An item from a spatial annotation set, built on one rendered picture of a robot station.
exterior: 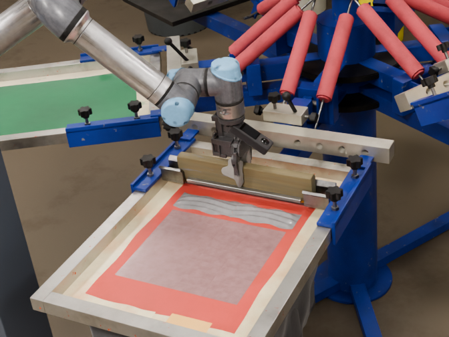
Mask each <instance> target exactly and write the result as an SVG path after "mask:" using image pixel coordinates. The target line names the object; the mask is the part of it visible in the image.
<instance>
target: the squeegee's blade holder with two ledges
mask: <svg viewBox="0 0 449 337"><path fill-rule="evenodd" d="M187 182H188V183H195V184H199V185H206V186H210V187H216V188H220V189H227V190H231V191H238V192H242V193H248V194H252V195H259V196H263V197H270V198H274V199H280V200H285V201H291V202H296V203H301V201H302V197H295V196H291V195H284V194H280V193H273V192H269V191H262V190H258V189H251V188H247V187H241V188H238V186H236V185H230V184H225V183H218V182H214V181H208V180H204V179H197V178H192V177H188V178H187Z"/></svg>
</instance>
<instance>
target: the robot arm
mask: <svg viewBox="0 0 449 337"><path fill-rule="evenodd" d="M85 1H86V0H18V1H17V2H16V3H14V4H13V5H12V6H10V7H9V8H8V9H6V10H5V11H4V12H2V13H1V14H0V56H1V55H3V54H4V53H5V52H6V51H8V50H10V49H11V48H12V47H13V46H15V45H17V44H18V43H19V42H20V41H22V40H23V39H25V38H26V37H27V36H29V35H30V34H32V33H33V32H34V31H36V30H37V29H39V28H40V27H41V26H42V25H44V26H46V28H47V29H48V30H50V32H52V34H54V35H55V36H56V37H58V38H59V39H60V40H62V41H63V42H64V43H67V42H71V43H73V44H74V45H75V46H77V47H78V48H80V49H81V50H82V51H83V52H85V53H86V54H88V55H89V56H90V57H91V58H93V59H94V60H96V61H97V62H98V63H99V64H101V65H102V66H104V67H105V68H106V69H107V70H109V71H110V72H112V73H113V74H114V75H115V76H117V77H118V78H120V79H121V80H122V81H123V82H125V83H126V84H127V85H129V87H131V88H132V89H134V90H135V91H137V93H139V94H140V95H142V96H143V97H145V99H147V100H148V101H150V102H151V103H153V104H154V105H155V106H157V107H158V108H159V109H161V116H162V119H163V120H164V121H165V123H167V124H168V125H169V126H173V127H181V126H184V125H186V124H187V123H188V122H189V120H190V118H191V117H192V115H193V114H194V109H195V107H196V104H197V102H198V99H199V97H211V96H214V99H215V103H216V112H215V114H214V115H212V116H211V118H212V121H214V122H215V126H216V130H215V131H216V132H215V131H214V133H213V134H212V138H211V144H212V154H213V156H219V157H221V158H227V157H231V158H230V159H229V161H228V166H226V167H223V168H222V170H221V171H222V174H223V175H225V176H227V177H230V178H232V179H234V180H235V181H236V184H237V186H238V188H241V186H242V185H243V183H244V180H243V162H248V163H251V160H252V147H253V148H254V149H255V150H257V151H258V152H260V153H261V154H263V155H265V154H266V153H267V152H268V151H269V149H270V148H271V147H272V145H273V141H272V140H270V139H269V138H267V137H266V136H264V135H263V134H261V133H260V132H259V131H257V130H255V129H254V128H253V127H251V126H250V125H248V124H247V123H246V122H244V120H245V103H244V98H243V85H242V74H241V69H240V64H239V62H238V61H237V60H236V59H235V58H230V57H223V58H218V59H215V60H214V61H213V62H212V63H211V67H210V68H179V69H171V70H169V71H168V73H167V75H164V74H163V73H162V72H161V71H160V70H158V69H157V68H155V67H154V66H153V65H152V64H150V63H149V62H147V61H146V60H145V59H144V58H143V57H141V56H140V55H138V54H137V53H136V52H135V51H134V50H132V49H131V48H129V47H128V46H127V45H126V44H125V43H123V42H122V41H120V40H119V39H118V38H117V37H115V36H114V35H112V34H111V33H110V32H109V31H108V30H106V29H105V28H103V27H102V26H101V25H100V24H99V23H97V22H96V21H94V20H93V19H92V18H91V17H90V14H89V11H88V10H87V9H86V8H85V7H83V6H82V5H83V4H84V2H85ZM215 137H216V138H215Z"/></svg>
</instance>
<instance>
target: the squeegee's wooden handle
mask: <svg viewBox="0 0 449 337"><path fill-rule="evenodd" d="M228 161H229V160H228V159H224V158H217V157H213V156H205V155H201V154H193V153H189V152H180V153H179V154H178V156H177V162H178V168H179V169H181V170H183V171H184V178H185V179H187V178H188V177H192V178H197V179H204V180H208V181H214V182H218V183H225V184H230V185H236V186H237V184H236V181H235V180H234V179H232V178H230V177H227V176H225V175H223V174H222V171H221V170H222V168H223V167H226V166H228ZM243 180H244V183H243V185H242V187H247V188H251V189H258V190H262V191H269V192H273V193H280V194H284V195H291V196H295V197H302V201H304V199H303V194H302V191H308V192H312V193H316V184H315V175H314V174H311V173H304V172H299V171H292V170H288V169H283V168H276V167H271V166H264V165H259V164H253V163H248V162H243Z"/></svg>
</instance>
